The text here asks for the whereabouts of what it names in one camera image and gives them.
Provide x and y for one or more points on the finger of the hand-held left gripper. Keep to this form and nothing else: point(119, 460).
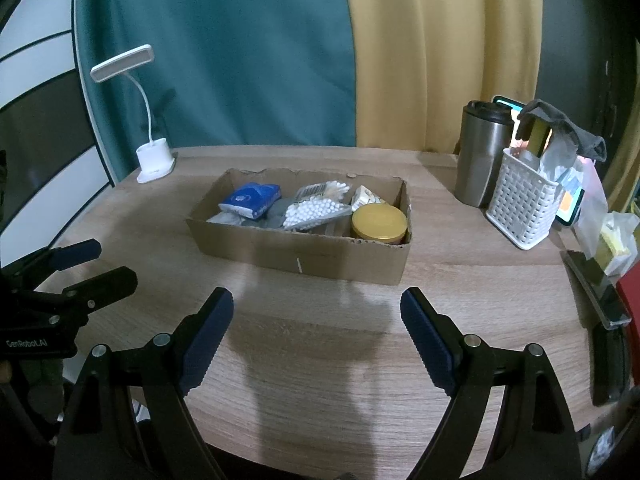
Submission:
point(112, 285)
point(75, 254)

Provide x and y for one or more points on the cartoon print tissue pack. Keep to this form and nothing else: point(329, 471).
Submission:
point(364, 196)

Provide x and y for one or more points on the grey knit sock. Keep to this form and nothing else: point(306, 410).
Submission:
point(277, 215)

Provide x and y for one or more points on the cotton swab bag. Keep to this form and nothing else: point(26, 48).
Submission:
point(310, 212)

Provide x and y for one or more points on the white sock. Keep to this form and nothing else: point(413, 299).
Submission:
point(225, 219)

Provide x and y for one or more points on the crumpled clear plastic bag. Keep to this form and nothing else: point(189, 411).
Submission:
point(557, 157)

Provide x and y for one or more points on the teal curtain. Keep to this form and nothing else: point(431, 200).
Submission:
point(225, 60)

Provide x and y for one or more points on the flat black tray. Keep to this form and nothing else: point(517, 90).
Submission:
point(595, 285)

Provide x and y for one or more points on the blue tissue packet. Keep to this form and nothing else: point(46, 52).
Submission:
point(250, 200)

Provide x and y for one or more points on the steel travel mug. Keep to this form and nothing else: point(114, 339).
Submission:
point(475, 160)

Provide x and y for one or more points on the gold red tin can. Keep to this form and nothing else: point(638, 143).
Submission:
point(379, 220)

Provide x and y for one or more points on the yellow curtain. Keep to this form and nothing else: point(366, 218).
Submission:
point(440, 60)

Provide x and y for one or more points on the cardboard box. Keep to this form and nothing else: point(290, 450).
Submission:
point(300, 260)

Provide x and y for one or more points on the translucent plastic bag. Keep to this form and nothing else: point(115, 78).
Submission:
point(592, 210)

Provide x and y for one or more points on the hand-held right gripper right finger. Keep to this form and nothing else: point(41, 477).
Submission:
point(427, 345)

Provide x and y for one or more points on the black device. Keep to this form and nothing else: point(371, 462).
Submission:
point(610, 360)

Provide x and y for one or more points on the dark grey cloth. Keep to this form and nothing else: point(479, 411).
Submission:
point(565, 120)

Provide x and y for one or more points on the white desk lamp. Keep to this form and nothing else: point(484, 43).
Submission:
point(155, 160)

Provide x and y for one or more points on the red box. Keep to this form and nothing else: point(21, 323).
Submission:
point(631, 295)

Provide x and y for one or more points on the tablet with lit screen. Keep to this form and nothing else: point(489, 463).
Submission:
point(570, 205)

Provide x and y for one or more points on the white plastic basket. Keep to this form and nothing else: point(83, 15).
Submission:
point(520, 200)

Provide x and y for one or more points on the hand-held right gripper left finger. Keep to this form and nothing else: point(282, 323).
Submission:
point(207, 345)

